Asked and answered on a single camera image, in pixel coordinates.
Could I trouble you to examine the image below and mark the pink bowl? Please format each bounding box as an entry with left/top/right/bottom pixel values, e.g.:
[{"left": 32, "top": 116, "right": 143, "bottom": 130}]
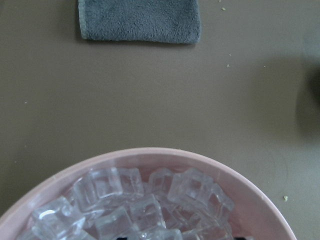
[{"left": 0, "top": 147, "right": 296, "bottom": 240}]

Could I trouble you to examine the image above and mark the grey folded cloth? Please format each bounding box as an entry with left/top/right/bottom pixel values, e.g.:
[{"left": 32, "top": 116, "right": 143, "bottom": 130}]
[{"left": 78, "top": 0, "right": 201, "bottom": 44}]

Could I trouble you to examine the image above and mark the clear ice cubes pile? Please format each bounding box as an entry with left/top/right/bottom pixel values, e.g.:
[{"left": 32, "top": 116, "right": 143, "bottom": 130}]
[{"left": 17, "top": 167, "right": 234, "bottom": 240}]

